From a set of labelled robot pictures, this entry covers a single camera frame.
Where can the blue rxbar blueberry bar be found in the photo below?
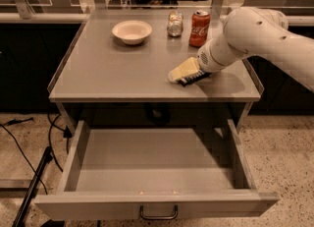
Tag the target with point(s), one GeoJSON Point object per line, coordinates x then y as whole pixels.
{"type": "Point", "coordinates": [193, 79]}

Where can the grey cabinet table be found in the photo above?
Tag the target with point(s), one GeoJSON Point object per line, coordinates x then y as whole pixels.
{"type": "Point", "coordinates": [101, 68]}

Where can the grey open top drawer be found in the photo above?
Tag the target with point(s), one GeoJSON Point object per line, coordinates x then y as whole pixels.
{"type": "Point", "coordinates": [111, 173]}

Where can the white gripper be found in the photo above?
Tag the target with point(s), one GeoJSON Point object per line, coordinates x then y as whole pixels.
{"type": "Point", "coordinates": [206, 60]}

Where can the black floor rail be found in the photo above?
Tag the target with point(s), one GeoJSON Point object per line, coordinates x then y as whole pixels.
{"type": "Point", "coordinates": [46, 157]}

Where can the red coca-cola can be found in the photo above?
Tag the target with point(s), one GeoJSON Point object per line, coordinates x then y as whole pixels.
{"type": "Point", "coordinates": [200, 21]}

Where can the clear glass jar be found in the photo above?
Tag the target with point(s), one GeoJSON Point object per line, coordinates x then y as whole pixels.
{"type": "Point", "coordinates": [175, 24]}

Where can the black drawer handle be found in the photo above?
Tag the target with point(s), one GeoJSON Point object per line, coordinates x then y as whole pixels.
{"type": "Point", "coordinates": [158, 212]}

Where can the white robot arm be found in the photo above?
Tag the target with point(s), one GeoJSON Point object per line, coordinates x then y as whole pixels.
{"type": "Point", "coordinates": [246, 32]}

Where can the white bowl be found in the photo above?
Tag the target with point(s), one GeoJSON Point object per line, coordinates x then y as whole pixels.
{"type": "Point", "coordinates": [132, 32]}

